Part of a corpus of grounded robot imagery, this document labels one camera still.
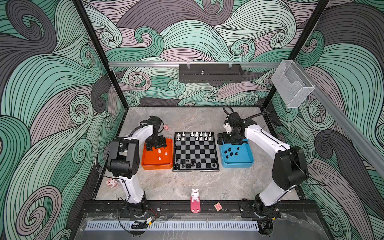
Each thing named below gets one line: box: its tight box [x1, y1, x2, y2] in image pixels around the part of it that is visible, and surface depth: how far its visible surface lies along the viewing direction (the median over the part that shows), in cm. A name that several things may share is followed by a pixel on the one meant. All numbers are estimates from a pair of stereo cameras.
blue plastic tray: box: [219, 138, 254, 168], surface depth 94 cm
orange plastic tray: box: [141, 138, 173, 170], surface depth 92 cm
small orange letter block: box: [214, 202, 223, 211], surface depth 75 cm
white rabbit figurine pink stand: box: [190, 188, 201, 213], surface depth 74 cm
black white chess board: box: [172, 131, 220, 173], surface depth 94 cm
